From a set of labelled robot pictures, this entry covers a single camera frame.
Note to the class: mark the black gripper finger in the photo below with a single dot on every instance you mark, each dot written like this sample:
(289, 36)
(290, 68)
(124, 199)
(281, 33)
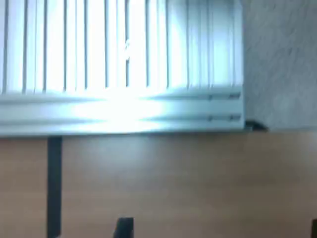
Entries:
(125, 229)
(314, 229)

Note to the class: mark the dark flat strip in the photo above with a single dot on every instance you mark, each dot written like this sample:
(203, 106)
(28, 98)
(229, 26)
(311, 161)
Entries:
(54, 186)

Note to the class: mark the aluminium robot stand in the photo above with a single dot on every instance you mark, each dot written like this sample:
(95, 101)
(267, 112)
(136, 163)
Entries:
(123, 62)

